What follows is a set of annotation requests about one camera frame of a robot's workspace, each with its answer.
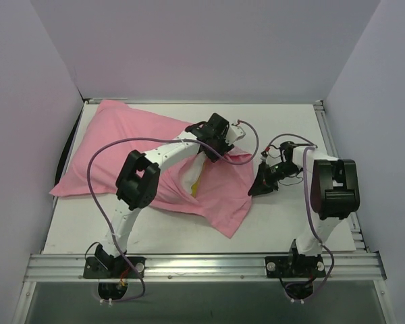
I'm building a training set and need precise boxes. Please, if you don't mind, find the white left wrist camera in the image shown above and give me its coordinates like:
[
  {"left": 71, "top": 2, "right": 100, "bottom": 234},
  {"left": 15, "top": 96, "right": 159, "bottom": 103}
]
[{"left": 225, "top": 124, "right": 246, "bottom": 144}]

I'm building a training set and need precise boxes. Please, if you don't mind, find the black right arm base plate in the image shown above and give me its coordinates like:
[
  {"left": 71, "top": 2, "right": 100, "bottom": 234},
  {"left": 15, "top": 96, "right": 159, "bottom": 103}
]
[{"left": 265, "top": 255, "right": 326, "bottom": 279}]

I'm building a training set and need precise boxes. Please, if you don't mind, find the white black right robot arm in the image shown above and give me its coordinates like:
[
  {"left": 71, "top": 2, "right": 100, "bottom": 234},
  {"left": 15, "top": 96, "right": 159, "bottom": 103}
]
[{"left": 248, "top": 141, "right": 360, "bottom": 276}]

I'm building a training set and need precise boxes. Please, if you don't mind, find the aluminium right side rail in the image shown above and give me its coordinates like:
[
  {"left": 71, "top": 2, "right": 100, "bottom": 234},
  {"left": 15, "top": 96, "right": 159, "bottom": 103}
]
[{"left": 313, "top": 99, "right": 371, "bottom": 254}]

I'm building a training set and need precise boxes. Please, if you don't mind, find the pink fabric pillowcase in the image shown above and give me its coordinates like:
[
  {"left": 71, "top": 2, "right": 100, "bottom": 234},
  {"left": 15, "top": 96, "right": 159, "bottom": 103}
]
[{"left": 50, "top": 100, "right": 254, "bottom": 238}]

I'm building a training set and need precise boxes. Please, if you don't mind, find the white pillow yellow edge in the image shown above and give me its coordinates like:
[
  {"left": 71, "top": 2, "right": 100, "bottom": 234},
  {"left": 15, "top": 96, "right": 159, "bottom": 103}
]
[{"left": 180, "top": 153, "right": 207, "bottom": 198}]

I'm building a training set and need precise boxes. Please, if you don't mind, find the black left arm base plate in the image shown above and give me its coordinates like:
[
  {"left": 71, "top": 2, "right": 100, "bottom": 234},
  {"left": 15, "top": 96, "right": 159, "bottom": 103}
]
[{"left": 82, "top": 256, "right": 138, "bottom": 279}]

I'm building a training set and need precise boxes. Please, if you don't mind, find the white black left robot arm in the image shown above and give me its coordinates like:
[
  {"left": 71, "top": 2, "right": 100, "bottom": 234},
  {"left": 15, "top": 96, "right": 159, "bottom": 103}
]
[{"left": 94, "top": 113, "right": 245, "bottom": 277}]

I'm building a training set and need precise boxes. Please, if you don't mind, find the aluminium front frame rail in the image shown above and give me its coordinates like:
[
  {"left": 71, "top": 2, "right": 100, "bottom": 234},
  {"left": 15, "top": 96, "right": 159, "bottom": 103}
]
[{"left": 24, "top": 252, "right": 386, "bottom": 283}]

